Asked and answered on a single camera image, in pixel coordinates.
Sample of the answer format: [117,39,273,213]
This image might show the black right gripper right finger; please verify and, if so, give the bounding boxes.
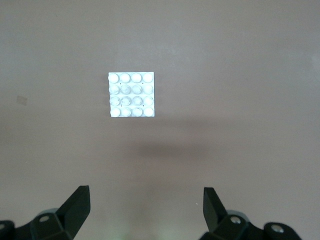
[201,187,300,240]

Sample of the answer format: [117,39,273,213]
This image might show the white studded base plate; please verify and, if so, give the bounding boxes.
[107,71,156,119]

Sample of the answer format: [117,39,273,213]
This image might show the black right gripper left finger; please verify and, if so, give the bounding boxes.
[0,185,91,240]

